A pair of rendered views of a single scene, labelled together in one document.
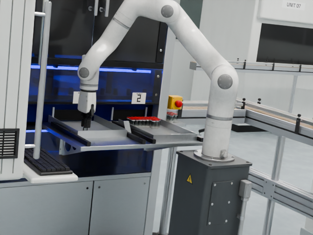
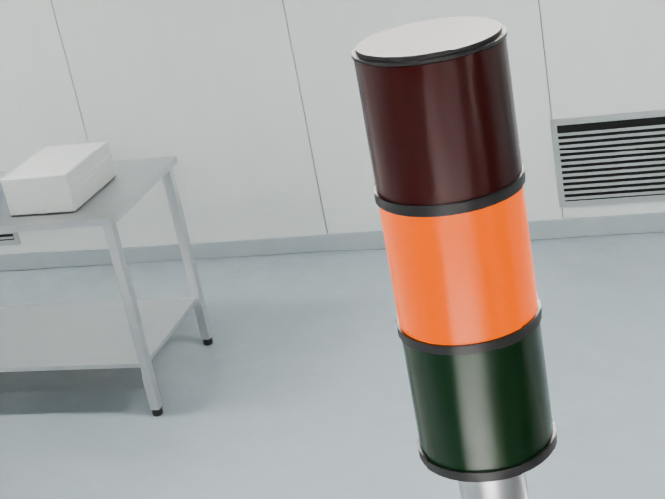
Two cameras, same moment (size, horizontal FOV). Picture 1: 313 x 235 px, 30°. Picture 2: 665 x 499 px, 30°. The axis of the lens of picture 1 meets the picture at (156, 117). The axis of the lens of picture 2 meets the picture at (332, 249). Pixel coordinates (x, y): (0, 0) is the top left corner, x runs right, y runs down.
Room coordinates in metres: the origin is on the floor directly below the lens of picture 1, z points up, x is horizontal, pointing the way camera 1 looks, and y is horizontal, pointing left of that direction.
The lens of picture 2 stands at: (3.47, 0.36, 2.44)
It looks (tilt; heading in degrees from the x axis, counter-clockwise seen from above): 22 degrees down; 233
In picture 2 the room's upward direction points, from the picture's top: 11 degrees counter-clockwise
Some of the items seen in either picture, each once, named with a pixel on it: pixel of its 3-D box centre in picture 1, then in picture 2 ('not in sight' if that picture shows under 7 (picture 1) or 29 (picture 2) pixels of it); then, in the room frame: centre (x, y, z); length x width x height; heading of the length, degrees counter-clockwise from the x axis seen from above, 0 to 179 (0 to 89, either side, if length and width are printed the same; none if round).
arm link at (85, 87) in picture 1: (88, 86); not in sight; (2.67, 0.33, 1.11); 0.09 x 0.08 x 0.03; 34
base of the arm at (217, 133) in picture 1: (216, 137); not in sight; (2.62, -0.28, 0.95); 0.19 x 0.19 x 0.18
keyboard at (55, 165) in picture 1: (39, 158); not in sight; (2.41, 0.48, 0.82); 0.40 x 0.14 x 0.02; 33
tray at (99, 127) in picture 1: (86, 125); not in sight; (2.80, 0.33, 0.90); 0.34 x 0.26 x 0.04; 34
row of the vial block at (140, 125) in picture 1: (145, 123); not in sight; (2.99, 0.05, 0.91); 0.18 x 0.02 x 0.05; 124
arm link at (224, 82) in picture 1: (222, 92); not in sight; (2.59, -0.28, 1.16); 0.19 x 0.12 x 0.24; 175
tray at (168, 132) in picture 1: (156, 129); not in sight; (2.90, -0.01, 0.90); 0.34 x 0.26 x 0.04; 34
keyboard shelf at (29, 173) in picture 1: (26, 164); not in sight; (2.38, 0.52, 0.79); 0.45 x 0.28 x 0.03; 33
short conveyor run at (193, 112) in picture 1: (197, 109); not in sight; (3.51, -0.24, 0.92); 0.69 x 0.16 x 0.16; 124
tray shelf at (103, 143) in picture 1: (123, 133); not in sight; (2.84, 0.16, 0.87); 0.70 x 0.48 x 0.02; 124
